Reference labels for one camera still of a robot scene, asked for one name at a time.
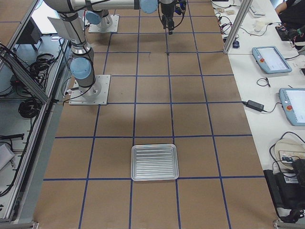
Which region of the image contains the blue teach pendant far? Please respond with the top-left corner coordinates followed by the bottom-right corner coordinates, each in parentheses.
top-left (252, 46), bottom-right (292, 74)

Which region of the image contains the blue teach pendant near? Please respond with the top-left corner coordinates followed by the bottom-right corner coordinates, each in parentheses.
top-left (279, 88), bottom-right (305, 126)

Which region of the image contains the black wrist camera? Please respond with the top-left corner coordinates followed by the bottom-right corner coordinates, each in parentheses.
top-left (175, 0), bottom-right (186, 15)

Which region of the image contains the silver metal tray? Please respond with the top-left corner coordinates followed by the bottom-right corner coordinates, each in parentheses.
top-left (131, 144), bottom-right (179, 181)

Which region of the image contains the blue teach pendant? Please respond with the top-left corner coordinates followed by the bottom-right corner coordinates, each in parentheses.
top-left (252, 46), bottom-right (292, 74)
top-left (279, 88), bottom-right (305, 126)

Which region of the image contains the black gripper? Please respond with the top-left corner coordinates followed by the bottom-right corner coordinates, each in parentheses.
top-left (159, 0), bottom-right (175, 35)

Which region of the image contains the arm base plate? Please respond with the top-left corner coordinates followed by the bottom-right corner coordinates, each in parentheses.
top-left (86, 15), bottom-right (120, 33)
top-left (68, 75), bottom-right (111, 105)

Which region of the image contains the aluminium frame post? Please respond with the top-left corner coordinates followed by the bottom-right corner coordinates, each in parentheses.
top-left (223, 0), bottom-right (253, 54)

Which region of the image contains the black power adapter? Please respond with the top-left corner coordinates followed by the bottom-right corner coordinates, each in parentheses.
top-left (246, 100), bottom-right (264, 112)

